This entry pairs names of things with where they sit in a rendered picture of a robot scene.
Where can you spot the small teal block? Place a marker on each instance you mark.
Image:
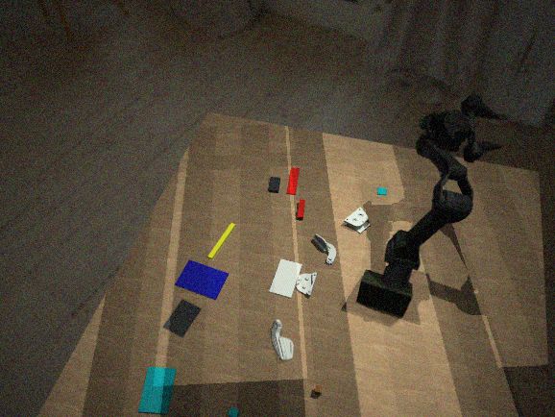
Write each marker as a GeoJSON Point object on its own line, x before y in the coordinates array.
{"type": "Point", "coordinates": [233, 412]}

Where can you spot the blue flat rectangular plate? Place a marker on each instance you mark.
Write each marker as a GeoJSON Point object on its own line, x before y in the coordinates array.
{"type": "Point", "coordinates": [202, 279]}

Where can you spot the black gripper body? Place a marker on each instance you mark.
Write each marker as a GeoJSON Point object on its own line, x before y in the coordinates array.
{"type": "Point", "coordinates": [474, 149]}

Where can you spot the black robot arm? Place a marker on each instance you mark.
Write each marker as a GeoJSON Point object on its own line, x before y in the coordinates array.
{"type": "Point", "coordinates": [402, 251]}

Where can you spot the yellow flat bar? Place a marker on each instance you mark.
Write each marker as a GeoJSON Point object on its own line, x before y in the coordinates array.
{"type": "Point", "coordinates": [221, 241]}

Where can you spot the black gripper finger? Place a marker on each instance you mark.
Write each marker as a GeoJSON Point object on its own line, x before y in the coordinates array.
{"type": "Point", "coordinates": [489, 146]}
{"type": "Point", "coordinates": [484, 111]}

